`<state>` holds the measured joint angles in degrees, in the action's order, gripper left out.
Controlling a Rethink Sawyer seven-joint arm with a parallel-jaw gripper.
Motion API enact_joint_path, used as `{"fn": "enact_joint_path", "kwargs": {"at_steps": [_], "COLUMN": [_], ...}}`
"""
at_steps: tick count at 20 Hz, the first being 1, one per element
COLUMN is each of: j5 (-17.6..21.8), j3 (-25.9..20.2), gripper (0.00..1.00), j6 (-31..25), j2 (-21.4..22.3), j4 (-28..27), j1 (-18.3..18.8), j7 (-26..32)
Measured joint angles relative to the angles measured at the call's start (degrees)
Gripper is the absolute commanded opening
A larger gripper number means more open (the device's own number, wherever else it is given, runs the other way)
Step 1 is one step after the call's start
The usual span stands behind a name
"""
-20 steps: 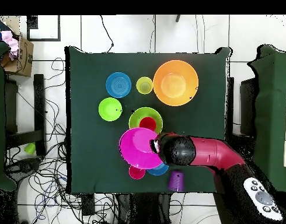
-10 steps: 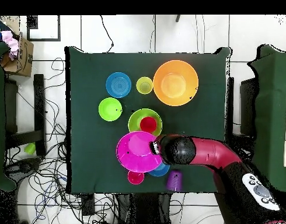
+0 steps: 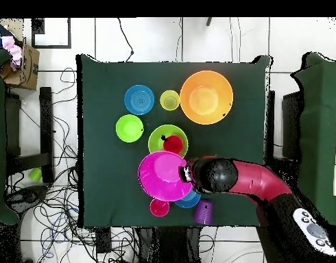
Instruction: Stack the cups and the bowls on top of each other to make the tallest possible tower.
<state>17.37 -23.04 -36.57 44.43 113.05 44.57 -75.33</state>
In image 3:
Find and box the large pink plastic bowl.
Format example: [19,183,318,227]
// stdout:
[137,150,195,203]

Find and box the blue plastic bowl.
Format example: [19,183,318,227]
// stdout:
[123,84,156,116]
[173,188,202,210]

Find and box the red plastic cup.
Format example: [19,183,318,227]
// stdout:
[161,134,184,155]

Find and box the purple plastic cup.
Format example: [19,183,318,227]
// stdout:
[193,199,215,226]

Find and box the crimson pink plastic cup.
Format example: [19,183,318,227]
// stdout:
[149,198,171,218]

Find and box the large green plastic bowl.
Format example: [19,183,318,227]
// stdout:
[147,124,189,159]

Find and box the small green plastic bowl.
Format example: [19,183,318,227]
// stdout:
[115,114,145,143]

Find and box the yellow plastic cup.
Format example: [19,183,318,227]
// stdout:
[159,89,181,112]

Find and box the orange plastic bowl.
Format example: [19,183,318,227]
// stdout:
[179,70,235,126]

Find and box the dark green table cloth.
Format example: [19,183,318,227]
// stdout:
[75,53,273,229]

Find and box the black power strip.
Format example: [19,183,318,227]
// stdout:
[95,227,112,254]

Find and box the black box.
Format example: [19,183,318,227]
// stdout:
[282,91,304,160]

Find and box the black metal stand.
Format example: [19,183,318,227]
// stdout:
[4,86,55,184]

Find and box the green cup on floor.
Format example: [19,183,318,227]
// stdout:
[28,167,43,182]

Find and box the black base with knob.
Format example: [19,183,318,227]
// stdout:
[5,185,49,210]

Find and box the brown cardboard box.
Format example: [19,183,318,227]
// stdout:
[0,38,40,91]

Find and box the pink cloth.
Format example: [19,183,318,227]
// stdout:
[1,36,23,71]

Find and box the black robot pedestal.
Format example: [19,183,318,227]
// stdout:
[137,226,202,263]

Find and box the tangle of floor cables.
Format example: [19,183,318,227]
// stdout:
[5,67,139,263]

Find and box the black floor cable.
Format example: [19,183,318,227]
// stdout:
[117,18,135,63]

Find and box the black square frame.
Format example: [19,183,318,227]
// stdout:
[31,18,72,49]

